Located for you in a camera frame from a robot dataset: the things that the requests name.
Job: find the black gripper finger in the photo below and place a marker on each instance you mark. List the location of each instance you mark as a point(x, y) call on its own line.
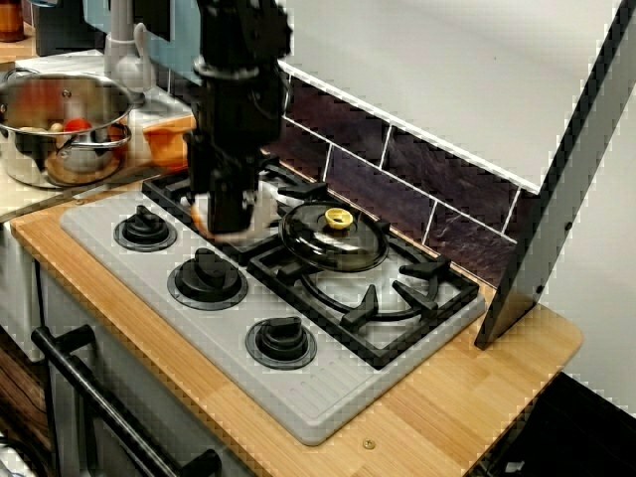
point(231, 199)
point(200, 164)

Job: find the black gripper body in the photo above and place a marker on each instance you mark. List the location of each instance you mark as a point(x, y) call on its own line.
point(238, 114)

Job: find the white toy bread slice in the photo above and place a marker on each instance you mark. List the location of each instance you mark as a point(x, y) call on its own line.
point(266, 206)

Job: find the red toy pepper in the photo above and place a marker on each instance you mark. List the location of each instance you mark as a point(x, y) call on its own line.
point(77, 125)

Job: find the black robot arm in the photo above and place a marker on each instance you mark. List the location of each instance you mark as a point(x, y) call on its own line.
point(238, 30)

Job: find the black burner grate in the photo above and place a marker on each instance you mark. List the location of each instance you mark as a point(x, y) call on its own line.
point(164, 189)
point(365, 305)

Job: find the black stove knob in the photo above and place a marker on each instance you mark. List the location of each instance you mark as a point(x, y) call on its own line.
point(204, 278)
point(280, 343)
point(144, 228)

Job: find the glass lid yellow knob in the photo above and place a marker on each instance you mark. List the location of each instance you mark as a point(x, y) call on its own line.
point(318, 248)

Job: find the dark tile backsplash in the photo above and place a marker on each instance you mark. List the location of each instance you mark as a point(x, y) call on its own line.
point(348, 124)

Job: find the grey toy faucet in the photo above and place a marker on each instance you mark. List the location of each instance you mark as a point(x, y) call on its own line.
point(119, 49)

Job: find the stainless steel pot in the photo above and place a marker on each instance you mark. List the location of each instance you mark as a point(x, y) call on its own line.
point(30, 99)

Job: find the white kitchen back panel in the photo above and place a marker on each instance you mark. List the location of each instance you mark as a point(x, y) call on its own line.
point(422, 74)

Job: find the dark grey box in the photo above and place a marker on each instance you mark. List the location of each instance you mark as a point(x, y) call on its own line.
point(54, 30)

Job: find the white toy kitchen cabinet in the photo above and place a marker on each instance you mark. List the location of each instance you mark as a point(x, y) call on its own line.
point(149, 387)

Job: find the wooden side table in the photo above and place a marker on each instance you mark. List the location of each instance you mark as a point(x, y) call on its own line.
point(17, 52)

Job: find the grey stove top plate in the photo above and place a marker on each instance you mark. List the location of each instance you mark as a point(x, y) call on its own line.
point(323, 397)

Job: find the brown glass jar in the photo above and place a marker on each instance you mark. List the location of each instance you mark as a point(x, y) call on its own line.
point(11, 25)

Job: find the brass screw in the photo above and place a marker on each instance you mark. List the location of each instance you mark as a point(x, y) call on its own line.
point(368, 443)

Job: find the dark grey side panel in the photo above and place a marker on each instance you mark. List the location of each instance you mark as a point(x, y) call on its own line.
point(512, 318)

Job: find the black equipment box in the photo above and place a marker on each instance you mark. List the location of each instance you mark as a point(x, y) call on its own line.
point(571, 437)

